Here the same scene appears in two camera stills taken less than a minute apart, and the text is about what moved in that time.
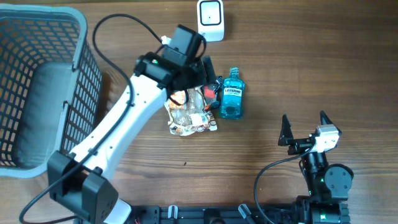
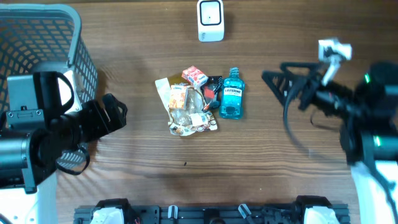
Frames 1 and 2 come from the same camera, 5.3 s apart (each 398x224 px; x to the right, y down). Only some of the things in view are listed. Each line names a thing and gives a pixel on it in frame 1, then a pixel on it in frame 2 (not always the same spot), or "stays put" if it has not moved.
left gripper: (201, 76) → (101, 126)
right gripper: (298, 145) → (308, 83)
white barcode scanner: (211, 23) stays put
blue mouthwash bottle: (232, 96) stays put
